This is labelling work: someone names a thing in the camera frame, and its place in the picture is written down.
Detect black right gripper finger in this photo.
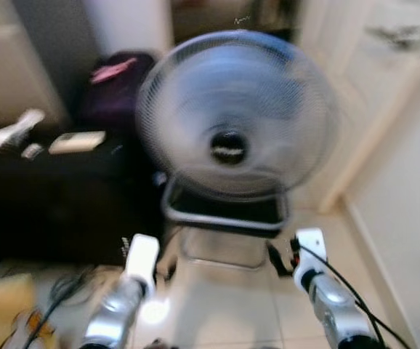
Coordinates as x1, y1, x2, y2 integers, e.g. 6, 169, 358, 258
267, 242, 289, 278

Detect white room door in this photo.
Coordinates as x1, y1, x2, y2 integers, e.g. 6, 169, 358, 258
297, 0, 420, 212

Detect black low cabinet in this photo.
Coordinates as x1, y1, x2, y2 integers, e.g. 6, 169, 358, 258
0, 131, 167, 270

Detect white flat box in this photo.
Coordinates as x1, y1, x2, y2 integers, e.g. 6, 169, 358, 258
48, 131, 107, 155

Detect grey electric floor fan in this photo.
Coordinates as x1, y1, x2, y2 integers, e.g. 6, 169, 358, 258
136, 31, 338, 271

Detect yellow cardboard box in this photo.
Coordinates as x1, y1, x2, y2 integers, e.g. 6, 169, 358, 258
0, 275, 36, 349

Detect dark purple bag pink print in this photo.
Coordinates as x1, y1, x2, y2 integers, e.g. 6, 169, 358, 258
76, 51, 156, 135

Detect small grey gadget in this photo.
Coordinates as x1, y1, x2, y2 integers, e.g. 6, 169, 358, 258
21, 143, 44, 159

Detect white telephone handset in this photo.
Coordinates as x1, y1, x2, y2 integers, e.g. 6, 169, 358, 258
0, 109, 45, 153

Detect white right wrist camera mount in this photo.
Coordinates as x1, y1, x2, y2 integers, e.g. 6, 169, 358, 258
295, 228, 328, 277

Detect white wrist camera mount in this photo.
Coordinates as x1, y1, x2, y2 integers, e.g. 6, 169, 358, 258
123, 234, 160, 292
295, 228, 328, 277

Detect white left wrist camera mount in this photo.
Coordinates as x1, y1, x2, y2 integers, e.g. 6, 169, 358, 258
123, 234, 160, 292

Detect metal door handle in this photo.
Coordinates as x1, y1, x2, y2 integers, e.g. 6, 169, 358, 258
365, 25, 420, 52

